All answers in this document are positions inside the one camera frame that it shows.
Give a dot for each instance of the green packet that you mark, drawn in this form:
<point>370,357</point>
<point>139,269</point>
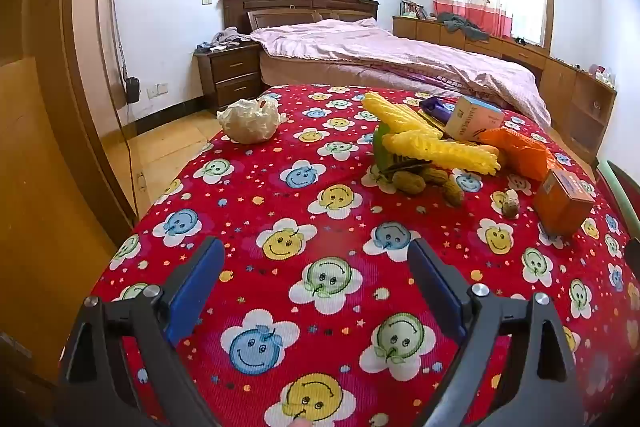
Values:
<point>380,147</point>

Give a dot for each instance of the dark wooden nightstand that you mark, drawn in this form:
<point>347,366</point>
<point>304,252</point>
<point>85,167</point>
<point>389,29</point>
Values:
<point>230,72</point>

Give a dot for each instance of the white wall socket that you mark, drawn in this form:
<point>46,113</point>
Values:
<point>157,90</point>

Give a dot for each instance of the long wooden desk cabinet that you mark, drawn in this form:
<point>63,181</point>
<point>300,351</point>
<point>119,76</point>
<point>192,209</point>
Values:
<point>555,77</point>

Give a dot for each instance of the red bin with green rim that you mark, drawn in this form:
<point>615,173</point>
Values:
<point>625,187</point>

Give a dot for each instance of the pink duvet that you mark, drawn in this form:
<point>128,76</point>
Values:
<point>350,47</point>

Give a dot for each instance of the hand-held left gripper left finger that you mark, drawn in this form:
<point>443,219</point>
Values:
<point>195,292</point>

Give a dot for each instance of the crumpled white plastic bag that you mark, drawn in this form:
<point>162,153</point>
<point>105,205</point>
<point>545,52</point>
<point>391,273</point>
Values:
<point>250,122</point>

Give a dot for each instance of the books and frames on desk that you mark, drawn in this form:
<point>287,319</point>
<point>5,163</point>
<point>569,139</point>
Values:
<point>412,9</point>

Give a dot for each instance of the orange carton box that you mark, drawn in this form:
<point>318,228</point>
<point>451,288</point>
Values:
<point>560,202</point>

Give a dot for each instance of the orange plastic bag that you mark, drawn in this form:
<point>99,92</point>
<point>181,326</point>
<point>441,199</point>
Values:
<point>520,152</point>

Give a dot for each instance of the grey clothes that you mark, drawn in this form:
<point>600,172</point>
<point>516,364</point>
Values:
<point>460,26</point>

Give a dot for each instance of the purple wrapper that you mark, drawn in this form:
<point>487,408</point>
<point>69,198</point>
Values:
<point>435,107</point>

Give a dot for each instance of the white desk ornaments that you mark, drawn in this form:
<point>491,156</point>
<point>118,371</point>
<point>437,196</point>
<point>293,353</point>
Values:
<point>600,74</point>

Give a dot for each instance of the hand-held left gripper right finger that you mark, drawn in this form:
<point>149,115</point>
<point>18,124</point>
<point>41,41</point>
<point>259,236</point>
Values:
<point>440,292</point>

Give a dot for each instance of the pile of clothes on nightstand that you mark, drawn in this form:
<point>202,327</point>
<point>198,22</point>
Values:
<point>227,38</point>

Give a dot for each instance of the black wall adapter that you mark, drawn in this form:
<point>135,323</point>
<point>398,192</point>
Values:
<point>132,89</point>

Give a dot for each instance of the peanut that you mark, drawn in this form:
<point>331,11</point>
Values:
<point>435,177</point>
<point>407,182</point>
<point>511,204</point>
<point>454,192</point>

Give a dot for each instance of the wooden wardrobe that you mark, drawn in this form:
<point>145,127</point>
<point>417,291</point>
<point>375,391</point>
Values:
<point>60,57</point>

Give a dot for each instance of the red smiley flower blanket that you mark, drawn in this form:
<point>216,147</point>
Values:
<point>310,187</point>

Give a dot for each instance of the white carton box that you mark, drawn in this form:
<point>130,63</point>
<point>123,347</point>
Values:
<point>475,117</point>

